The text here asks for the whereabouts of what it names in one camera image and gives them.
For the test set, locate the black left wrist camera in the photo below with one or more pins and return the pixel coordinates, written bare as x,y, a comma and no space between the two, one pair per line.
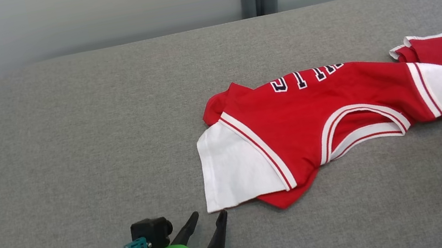
151,232

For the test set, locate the red and white jersey shirt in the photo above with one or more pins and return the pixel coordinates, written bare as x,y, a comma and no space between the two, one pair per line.
315,116

